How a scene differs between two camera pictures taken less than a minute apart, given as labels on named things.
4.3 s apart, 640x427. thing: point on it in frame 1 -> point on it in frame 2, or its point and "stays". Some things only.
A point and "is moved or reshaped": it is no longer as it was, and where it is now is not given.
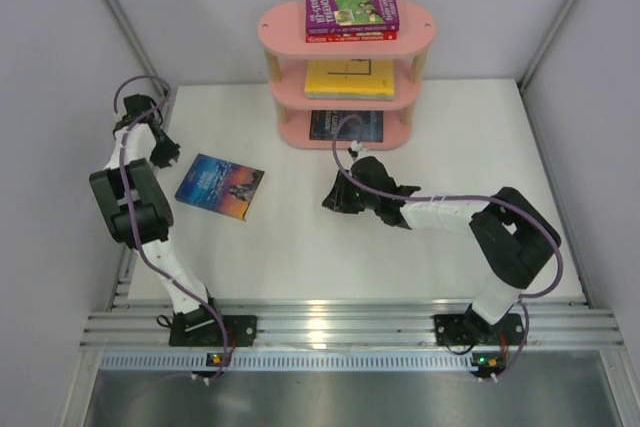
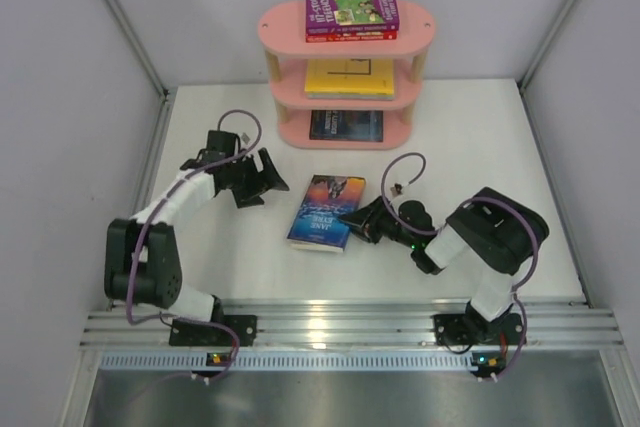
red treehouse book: (337, 37) stays
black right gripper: (338, 200) -> (366, 220)
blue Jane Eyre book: (221, 186) is moved or reshaped
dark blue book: (323, 125) stays
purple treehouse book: (351, 6) stays
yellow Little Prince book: (350, 76) stays
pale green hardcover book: (374, 97) stays
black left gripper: (170, 152) -> (262, 181)
